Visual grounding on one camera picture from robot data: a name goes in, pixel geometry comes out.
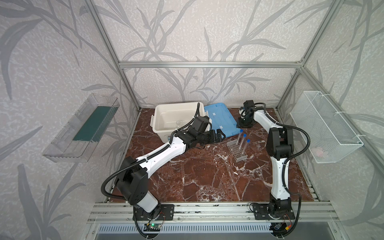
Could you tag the green circuit board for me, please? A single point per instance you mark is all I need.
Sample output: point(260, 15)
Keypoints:
point(152, 227)

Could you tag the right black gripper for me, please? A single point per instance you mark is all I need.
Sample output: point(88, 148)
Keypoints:
point(244, 120)

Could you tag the blue plastic lid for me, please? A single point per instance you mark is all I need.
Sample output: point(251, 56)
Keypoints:
point(222, 119)

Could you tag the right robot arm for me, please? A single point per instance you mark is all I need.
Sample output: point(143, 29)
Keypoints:
point(280, 147)

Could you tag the right circuit board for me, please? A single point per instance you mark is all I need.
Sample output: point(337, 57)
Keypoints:
point(280, 227)

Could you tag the blue-capped test tube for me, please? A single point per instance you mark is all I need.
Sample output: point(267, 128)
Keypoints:
point(245, 146)
point(242, 141)
point(240, 136)

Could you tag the clear test tube rack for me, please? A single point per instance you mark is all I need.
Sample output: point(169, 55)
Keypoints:
point(236, 151)

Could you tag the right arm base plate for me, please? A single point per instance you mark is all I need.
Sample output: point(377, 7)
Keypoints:
point(261, 212)

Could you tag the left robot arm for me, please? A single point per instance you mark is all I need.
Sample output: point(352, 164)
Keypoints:
point(130, 183)

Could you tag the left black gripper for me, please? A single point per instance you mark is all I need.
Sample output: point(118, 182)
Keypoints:
point(214, 135)

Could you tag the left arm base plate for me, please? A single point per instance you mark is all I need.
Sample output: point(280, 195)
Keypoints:
point(161, 212)

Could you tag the white wire basket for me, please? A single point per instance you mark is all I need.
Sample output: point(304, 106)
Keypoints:
point(332, 138)

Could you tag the white plastic bin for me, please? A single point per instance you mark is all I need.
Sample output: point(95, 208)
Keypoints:
point(163, 122)

